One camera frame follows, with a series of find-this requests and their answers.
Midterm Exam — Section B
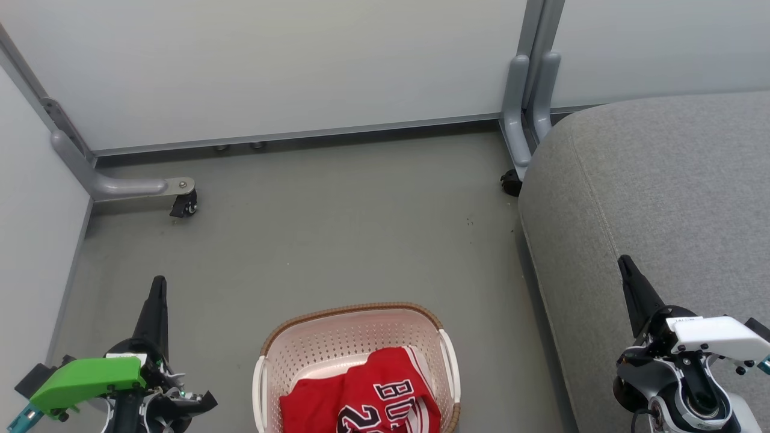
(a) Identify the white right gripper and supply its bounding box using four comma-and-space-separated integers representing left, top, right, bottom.
618, 255, 770, 361

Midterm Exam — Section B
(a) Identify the perforated pink laundry basket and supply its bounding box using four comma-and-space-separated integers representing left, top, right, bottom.
253, 302, 462, 433

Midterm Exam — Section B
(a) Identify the long grey partition leg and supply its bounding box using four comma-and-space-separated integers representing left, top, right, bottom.
41, 96, 196, 202

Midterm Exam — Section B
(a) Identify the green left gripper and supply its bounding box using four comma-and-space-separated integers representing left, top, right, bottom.
29, 275, 184, 420

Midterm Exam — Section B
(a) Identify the grey fabric sofa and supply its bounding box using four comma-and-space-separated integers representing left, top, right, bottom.
517, 90, 770, 433

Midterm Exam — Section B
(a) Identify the red basketball jersey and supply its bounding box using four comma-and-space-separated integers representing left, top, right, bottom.
336, 346, 443, 433

